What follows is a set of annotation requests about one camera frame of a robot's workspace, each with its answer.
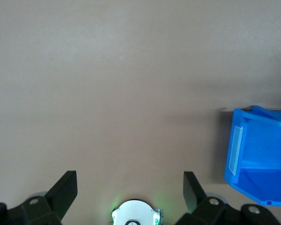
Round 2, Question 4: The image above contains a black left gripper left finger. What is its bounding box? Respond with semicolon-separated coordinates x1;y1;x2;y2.
0;170;78;225

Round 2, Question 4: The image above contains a brown table mat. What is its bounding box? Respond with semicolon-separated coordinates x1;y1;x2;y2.
0;0;281;225

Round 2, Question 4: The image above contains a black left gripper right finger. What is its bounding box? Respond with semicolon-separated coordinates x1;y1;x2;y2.
177;171;281;225

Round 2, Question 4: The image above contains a blue plastic storage bin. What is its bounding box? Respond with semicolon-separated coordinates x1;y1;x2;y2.
223;105;281;207

